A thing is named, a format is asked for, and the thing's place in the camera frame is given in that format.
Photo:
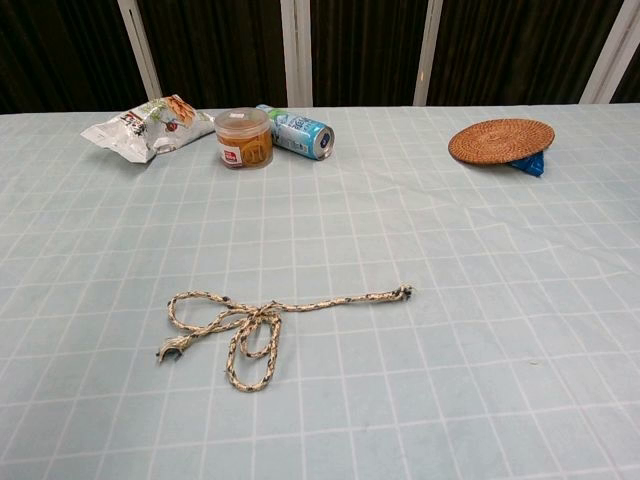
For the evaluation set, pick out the white foil snack bag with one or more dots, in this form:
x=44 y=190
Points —
x=140 y=130

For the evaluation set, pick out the white partition post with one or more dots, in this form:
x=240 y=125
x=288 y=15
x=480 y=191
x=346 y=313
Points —
x=296 y=50
x=610 y=65
x=429 y=50
x=142 y=60

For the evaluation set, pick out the small blue packet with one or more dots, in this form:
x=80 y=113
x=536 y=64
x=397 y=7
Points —
x=532 y=167

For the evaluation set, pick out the clear plastic jar orange contents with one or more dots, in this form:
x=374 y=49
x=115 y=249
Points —
x=245 y=145

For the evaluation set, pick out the round woven rattan coaster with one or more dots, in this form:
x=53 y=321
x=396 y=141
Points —
x=500 y=140

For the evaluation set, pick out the blue drink can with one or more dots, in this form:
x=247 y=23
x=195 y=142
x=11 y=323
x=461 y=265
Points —
x=300 y=132

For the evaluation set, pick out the black partition panel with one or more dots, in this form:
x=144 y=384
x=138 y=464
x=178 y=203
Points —
x=220 y=50
x=365 y=50
x=631 y=85
x=520 y=50
x=60 y=50

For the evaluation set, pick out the light blue checked tablecloth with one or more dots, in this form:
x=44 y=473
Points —
x=350 y=400

